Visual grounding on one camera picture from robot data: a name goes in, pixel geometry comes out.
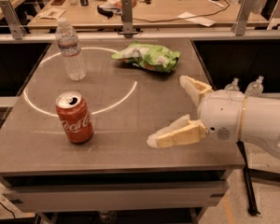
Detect paper card on desk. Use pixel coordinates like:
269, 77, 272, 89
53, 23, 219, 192
39, 7, 65, 20

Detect clear plastic water bottle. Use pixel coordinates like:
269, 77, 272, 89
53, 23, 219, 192
55, 18, 87, 81

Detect red Coca-Cola can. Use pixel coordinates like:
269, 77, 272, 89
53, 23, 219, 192
56, 91, 93, 144

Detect black sunglasses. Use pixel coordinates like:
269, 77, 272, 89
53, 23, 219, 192
97, 6, 121, 19

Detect metal bracket post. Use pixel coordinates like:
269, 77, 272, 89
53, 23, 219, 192
231, 0, 255, 35
119, 0, 136, 38
0, 0, 26, 39

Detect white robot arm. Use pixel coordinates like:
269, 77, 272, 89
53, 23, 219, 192
147, 76, 280, 159

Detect green chip bag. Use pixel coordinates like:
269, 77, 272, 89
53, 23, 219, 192
112, 41, 180, 73

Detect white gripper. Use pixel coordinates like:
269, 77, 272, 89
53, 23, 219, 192
147, 76, 245, 148

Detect left metal bracket post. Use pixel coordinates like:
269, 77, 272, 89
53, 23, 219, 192
0, 0, 26, 39

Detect middle metal bracket post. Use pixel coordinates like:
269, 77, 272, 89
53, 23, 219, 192
119, 0, 136, 38

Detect white paper sheet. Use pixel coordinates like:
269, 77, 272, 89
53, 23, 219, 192
178, 12, 215, 27

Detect black floor pole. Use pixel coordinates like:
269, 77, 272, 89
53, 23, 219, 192
237, 141, 260, 217

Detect right metal bracket post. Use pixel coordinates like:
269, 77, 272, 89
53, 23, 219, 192
231, 0, 255, 35

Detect background wooden desk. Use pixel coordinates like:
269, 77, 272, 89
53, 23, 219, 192
28, 0, 241, 30

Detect black cable on desk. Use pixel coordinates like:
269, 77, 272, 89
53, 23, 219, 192
133, 0, 231, 23

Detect small clear sanitizer bottle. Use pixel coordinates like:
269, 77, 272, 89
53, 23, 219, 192
225, 77, 240, 91

